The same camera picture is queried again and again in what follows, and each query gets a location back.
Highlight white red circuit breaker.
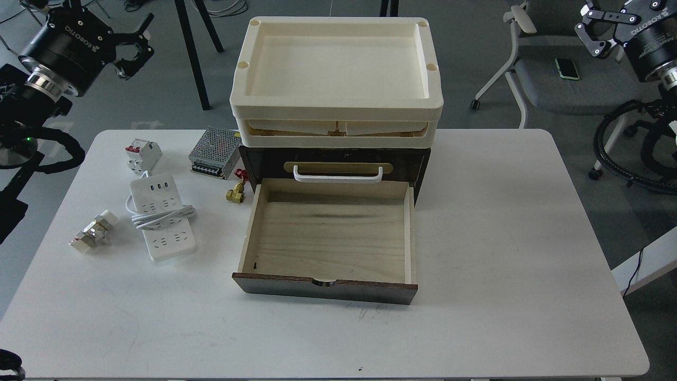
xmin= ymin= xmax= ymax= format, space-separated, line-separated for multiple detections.
xmin=125 ymin=139 xmax=162 ymax=175

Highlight metal mesh power supply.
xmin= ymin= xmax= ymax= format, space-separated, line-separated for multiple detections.
xmin=188 ymin=127 xmax=242 ymax=180

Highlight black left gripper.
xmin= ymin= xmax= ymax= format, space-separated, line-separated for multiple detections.
xmin=19 ymin=7 xmax=154 ymax=96

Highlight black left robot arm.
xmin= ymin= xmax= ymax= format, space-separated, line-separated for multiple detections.
xmin=1 ymin=1 xmax=154 ymax=239

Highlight white metal pipe fitting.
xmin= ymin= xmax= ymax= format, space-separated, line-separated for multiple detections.
xmin=69 ymin=210 xmax=119 ymax=253

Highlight black corrugated cable conduit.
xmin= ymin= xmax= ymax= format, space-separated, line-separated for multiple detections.
xmin=592 ymin=98 xmax=677 ymax=195

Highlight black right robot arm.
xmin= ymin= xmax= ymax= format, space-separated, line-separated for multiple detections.
xmin=574 ymin=1 xmax=676 ymax=178

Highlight white drawer handle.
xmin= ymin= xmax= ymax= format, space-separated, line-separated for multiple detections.
xmin=293 ymin=165 xmax=383 ymax=184

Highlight green smartphone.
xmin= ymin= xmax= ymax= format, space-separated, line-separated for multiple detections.
xmin=554 ymin=58 xmax=580 ymax=80

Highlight black tripod legs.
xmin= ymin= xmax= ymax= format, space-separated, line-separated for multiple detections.
xmin=173 ymin=0 xmax=225 ymax=111

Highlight open wooden drawer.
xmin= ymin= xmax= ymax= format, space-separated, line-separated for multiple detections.
xmin=232 ymin=178 xmax=418 ymax=305

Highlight grey office chair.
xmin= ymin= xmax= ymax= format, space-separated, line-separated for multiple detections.
xmin=470 ymin=0 xmax=643 ymax=180

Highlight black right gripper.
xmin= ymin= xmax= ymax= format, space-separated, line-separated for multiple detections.
xmin=574 ymin=1 xmax=676 ymax=82

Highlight white power strip with cable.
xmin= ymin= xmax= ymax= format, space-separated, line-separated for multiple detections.
xmin=125 ymin=171 xmax=197 ymax=262

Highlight dark wooden cabinet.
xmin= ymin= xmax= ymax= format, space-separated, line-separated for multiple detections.
xmin=239 ymin=146 xmax=431 ymax=197

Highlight cream plastic tray top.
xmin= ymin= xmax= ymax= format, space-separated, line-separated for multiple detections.
xmin=230 ymin=16 xmax=443 ymax=149

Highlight brass valve red handle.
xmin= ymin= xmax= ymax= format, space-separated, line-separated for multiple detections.
xmin=226 ymin=168 xmax=249 ymax=204

